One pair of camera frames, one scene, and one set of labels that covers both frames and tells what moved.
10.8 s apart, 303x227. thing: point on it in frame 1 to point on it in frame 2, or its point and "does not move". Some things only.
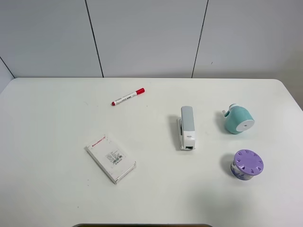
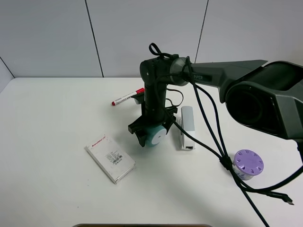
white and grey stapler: x=186 y=129 does not move
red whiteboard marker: x=138 y=92 does not move
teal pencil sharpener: x=238 y=119 to x=155 y=135
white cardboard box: x=116 y=165 does not move
